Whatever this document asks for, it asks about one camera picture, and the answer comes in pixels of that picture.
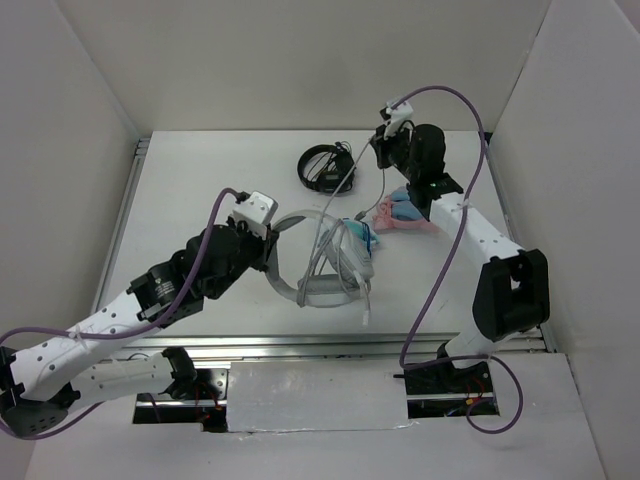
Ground black headphones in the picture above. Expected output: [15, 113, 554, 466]
[297, 141, 355, 194]

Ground white taped cover plate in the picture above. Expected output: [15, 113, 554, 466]
[226, 359, 409, 433]

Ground pink blue cat-ear headphones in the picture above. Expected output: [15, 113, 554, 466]
[372, 187, 439, 233]

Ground grey white over-ear headphones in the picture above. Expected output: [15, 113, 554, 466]
[266, 210, 375, 326]

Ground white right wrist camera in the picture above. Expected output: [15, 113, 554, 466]
[380, 101, 414, 139]

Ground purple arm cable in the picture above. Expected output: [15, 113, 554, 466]
[392, 85, 526, 434]
[0, 186, 249, 440]

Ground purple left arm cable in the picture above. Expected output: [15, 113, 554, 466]
[0, 186, 249, 440]

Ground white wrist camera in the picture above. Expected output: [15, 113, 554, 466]
[231, 191, 279, 240]
[380, 101, 414, 139]

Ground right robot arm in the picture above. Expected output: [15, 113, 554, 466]
[371, 123, 550, 392]

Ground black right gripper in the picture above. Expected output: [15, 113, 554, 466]
[371, 119, 421, 181]

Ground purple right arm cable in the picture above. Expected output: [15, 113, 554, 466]
[392, 85, 526, 434]

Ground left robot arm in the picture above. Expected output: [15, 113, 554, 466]
[1, 219, 278, 440]

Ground teal headphones blue cable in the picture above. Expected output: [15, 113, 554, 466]
[344, 217, 384, 261]

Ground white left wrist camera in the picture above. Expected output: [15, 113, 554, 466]
[231, 191, 279, 240]

